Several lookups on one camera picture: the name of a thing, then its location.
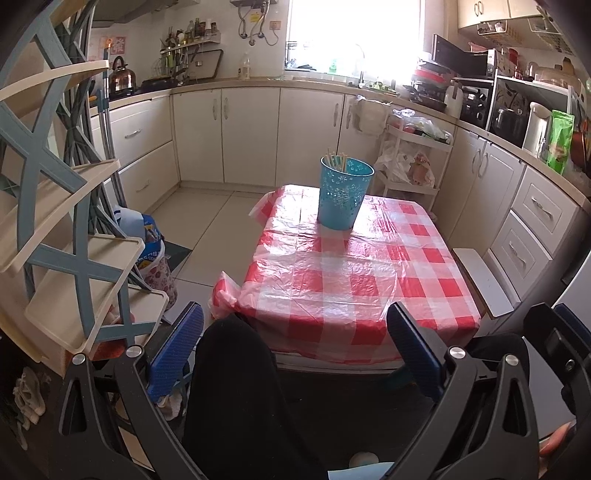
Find white rolling kitchen cart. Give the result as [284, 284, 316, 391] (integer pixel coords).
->
[370, 107, 456, 210]

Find person's right hand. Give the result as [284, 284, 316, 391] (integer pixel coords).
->
[539, 420, 576, 459]

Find white step stool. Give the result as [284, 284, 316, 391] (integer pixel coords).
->
[453, 248, 514, 319]

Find floral shopping bag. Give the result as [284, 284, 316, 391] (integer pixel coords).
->
[114, 205, 177, 311]

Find red white checkered tablecloth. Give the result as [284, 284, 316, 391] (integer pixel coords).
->
[209, 185, 481, 366]

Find blue beige tiered shelf rack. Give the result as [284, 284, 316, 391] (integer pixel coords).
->
[1, 1, 168, 373]

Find blue perforated utensil bucket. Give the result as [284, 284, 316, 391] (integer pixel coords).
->
[318, 157, 375, 231]

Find white electric kettle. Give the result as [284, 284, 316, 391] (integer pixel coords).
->
[522, 102, 552, 159]

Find pale chopsticks bundle in bucket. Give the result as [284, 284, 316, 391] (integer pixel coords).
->
[324, 150, 348, 172]

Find green snack bag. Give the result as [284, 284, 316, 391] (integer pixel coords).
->
[546, 110, 575, 175]

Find black toaster oven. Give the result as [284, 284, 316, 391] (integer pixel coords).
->
[455, 77, 494, 129]

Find white plastic jug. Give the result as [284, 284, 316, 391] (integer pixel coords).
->
[445, 84, 464, 119]

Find metal stovetop kettle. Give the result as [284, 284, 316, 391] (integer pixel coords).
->
[108, 56, 136, 100]

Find clear bottle on counter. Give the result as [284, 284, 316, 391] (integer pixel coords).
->
[238, 52, 250, 81]

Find wall spice shelf with bottles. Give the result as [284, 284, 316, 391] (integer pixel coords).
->
[160, 18, 221, 55]

